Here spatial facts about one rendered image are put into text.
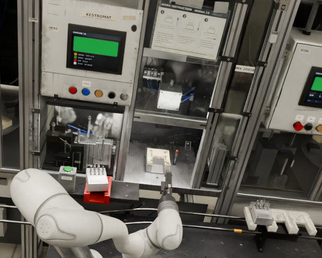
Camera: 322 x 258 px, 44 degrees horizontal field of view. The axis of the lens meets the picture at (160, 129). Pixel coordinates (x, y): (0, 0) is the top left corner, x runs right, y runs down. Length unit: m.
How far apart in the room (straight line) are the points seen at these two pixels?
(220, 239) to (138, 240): 0.79
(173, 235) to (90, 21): 0.95
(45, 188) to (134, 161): 1.17
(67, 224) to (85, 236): 0.08
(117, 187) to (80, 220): 0.99
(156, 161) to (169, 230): 0.82
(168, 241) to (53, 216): 0.58
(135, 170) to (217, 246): 0.61
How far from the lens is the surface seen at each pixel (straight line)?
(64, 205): 1.20
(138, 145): 2.51
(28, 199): 1.26
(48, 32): 1.85
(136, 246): 1.64
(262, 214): 2.20
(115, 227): 1.33
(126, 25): 1.79
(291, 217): 2.34
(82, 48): 1.82
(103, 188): 2.01
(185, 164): 2.42
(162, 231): 1.60
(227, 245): 2.32
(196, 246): 2.26
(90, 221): 1.21
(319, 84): 2.03
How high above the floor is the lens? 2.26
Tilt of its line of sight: 30 degrees down
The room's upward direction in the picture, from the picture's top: 11 degrees clockwise
